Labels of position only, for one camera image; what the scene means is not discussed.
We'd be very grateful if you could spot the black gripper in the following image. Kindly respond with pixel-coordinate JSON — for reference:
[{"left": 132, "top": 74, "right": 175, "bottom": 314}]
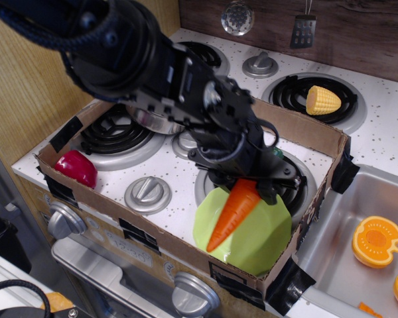
[{"left": 132, "top": 43, "right": 301, "bottom": 205}]

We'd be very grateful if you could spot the orange toy carrot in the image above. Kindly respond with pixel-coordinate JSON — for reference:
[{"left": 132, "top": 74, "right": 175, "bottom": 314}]
[{"left": 206, "top": 179, "right": 261, "bottom": 252}]

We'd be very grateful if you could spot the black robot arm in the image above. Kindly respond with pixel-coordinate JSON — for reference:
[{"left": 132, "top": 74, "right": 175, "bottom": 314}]
[{"left": 0, "top": 1, "right": 302, "bottom": 204}]

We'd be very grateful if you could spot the light green plate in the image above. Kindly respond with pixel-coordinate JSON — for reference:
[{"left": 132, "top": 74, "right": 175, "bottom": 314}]
[{"left": 193, "top": 188, "right": 292, "bottom": 277}]

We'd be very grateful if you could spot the front right black burner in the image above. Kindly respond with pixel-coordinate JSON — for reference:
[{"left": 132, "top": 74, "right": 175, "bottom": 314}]
[{"left": 194, "top": 148, "right": 318, "bottom": 229}]

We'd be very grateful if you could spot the black burner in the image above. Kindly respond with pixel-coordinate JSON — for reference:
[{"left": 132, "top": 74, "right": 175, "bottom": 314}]
[
  {"left": 262, "top": 72, "right": 367, "bottom": 134},
  {"left": 194, "top": 148, "right": 318, "bottom": 229},
  {"left": 71, "top": 105, "right": 165, "bottom": 172},
  {"left": 179, "top": 41, "right": 230, "bottom": 76}
]

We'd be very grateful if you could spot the silver stovetop knob middle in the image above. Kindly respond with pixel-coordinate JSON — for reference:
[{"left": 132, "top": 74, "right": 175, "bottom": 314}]
[{"left": 172, "top": 131, "right": 197, "bottom": 160}]

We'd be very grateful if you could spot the silver stovetop knob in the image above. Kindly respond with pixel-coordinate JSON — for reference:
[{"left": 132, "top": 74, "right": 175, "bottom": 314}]
[
  {"left": 124, "top": 176, "right": 172, "bottom": 215},
  {"left": 172, "top": 131, "right": 197, "bottom": 160},
  {"left": 242, "top": 52, "right": 279, "bottom": 79}
]

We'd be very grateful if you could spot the silver stovetop knob front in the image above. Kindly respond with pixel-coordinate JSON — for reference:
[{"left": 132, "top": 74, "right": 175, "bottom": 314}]
[{"left": 124, "top": 176, "right": 172, "bottom": 215}]

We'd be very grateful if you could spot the stainless steel pot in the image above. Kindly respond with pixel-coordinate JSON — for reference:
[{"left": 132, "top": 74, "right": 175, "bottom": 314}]
[{"left": 126, "top": 105, "right": 185, "bottom": 135}]

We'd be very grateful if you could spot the yellow toy corn cob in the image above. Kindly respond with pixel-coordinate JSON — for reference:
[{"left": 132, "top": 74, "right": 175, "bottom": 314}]
[{"left": 306, "top": 85, "right": 342, "bottom": 115}]

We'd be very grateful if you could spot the brown cardboard fence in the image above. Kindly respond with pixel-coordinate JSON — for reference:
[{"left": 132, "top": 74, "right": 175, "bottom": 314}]
[{"left": 37, "top": 101, "right": 350, "bottom": 317}]

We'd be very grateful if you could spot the back right black burner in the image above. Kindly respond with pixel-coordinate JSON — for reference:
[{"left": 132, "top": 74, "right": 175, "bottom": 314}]
[{"left": 262, "top": 72, "right": 367, "bottom": 134}]

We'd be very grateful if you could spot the silver stovetop knob back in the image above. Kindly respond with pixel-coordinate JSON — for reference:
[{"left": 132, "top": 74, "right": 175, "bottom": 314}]
[{"left": 242, "top": 52, "right": 279, "bottom": 79}]

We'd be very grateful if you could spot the silver oven knob right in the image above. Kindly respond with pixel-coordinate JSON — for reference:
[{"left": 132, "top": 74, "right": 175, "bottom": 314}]
[{"left": 172, "top": 272, "right": 220, "bottom": 317}]

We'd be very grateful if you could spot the silver oven knob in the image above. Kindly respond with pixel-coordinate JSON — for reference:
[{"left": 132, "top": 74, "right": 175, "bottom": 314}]
[
  {"left": 48, "top": 201, "right": 87, "bottom": 239},
  {"left": 172, "top": 272, "right": 220, "bottom": 317}
]

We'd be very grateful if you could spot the stainless steel sink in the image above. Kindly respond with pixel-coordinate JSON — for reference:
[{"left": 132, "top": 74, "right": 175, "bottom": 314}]
[{"left": 297, "top": 165, "right": 398, "bottom": 317}]

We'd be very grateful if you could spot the back left black burner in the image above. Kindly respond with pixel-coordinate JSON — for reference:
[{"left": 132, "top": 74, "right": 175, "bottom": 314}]
[{"left": 179, "top": 41, "right": 230, "bottom": 76}]

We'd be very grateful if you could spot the orange toy pumpkin half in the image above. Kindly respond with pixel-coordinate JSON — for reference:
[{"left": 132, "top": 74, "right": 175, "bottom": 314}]
[{"left": 352, "top": 216, "right": 398, "bottom": 269}]

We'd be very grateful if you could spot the front left black burner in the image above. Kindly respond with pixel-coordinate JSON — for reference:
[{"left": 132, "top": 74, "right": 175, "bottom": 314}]
[{"left": 71, "top": 105, "right": 165, "bottom": 172}]

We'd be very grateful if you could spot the small orange toy piece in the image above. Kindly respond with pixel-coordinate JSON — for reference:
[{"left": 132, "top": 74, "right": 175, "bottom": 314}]
[{"left": 358, "top": 302, "right": 383, "bottom": 318}]

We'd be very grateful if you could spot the hanging metal strainer ladle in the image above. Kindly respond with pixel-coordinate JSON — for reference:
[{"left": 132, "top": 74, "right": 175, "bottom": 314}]
[{"left": 221, "top": 1, "right": 255, "bottom": 36}]

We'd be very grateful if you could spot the hanging metal spatula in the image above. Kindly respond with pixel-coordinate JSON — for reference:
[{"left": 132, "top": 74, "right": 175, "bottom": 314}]
[{"left": 290, "top": 0, "right": 317, "bottom": 50}]

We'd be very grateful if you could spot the red toy pepper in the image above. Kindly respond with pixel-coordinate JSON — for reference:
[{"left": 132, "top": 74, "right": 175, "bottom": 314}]
[{"left": 54, "top": 150, "right": 98, "bottom": 189}]

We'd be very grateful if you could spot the silver oven knob left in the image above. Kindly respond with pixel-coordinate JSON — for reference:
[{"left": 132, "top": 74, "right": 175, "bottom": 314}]
[{"left": 48, "top": 201, "right": 87, "bottom": 239}]

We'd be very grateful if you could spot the orange object bottom left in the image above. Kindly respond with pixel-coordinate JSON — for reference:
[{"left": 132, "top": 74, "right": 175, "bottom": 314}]
[{"left": 46, "top": 291, "right": 74, "bottom": 313}]

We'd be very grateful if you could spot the silver oven door handle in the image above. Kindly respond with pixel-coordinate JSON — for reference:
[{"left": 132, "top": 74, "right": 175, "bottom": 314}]
[{"left": 52, "top": 238, "right": 174, "bottom": 317}]

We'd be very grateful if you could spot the black cable bottom left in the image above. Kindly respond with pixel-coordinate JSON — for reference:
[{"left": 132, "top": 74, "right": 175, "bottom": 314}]
[{"left": 0, "top": 279, "right": 52, "bottom": 318}]

